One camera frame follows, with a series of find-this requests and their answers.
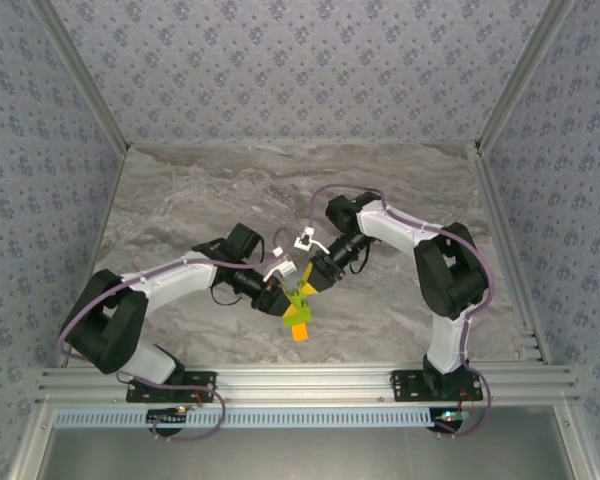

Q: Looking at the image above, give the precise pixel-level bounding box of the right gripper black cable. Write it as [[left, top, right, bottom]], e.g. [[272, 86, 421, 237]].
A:
[[348, 238, 375, 276]]

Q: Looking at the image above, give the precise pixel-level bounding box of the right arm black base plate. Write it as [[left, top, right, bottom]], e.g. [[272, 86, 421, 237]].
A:
[[390, 368, 481, 404]]

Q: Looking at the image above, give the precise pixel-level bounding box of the aluminium frame post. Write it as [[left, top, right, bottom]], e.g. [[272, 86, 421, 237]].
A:
[[473, 0, 576, 152], [29, 0, 132, 152]]

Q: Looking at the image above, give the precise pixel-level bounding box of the aluminium side frame rail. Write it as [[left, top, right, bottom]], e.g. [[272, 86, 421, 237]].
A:
[[472, 144, 552, 366]]

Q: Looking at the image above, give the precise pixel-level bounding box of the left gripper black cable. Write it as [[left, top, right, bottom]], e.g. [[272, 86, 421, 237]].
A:
[[208, 283, 244, 307]]

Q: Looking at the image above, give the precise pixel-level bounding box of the grey sheet metal panel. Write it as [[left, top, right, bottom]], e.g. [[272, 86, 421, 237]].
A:
[[17, 404, 596, 480]]

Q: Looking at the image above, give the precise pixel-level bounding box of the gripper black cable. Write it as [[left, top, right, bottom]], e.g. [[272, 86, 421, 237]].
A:
[[208, 283, 244, 307], [348, 238, 375, 276]]

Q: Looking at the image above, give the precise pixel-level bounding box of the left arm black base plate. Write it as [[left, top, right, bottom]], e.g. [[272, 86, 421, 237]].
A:
[[125, 370, 219, 404]]

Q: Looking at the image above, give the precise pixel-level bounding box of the perforated cable tray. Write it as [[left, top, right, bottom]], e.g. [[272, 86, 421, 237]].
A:
[[53, 407, 434, 430]]

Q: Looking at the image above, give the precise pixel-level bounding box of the wide aluminium frame rail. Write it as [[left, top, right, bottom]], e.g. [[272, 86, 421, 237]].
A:
[[37, 364, 581, 406]]

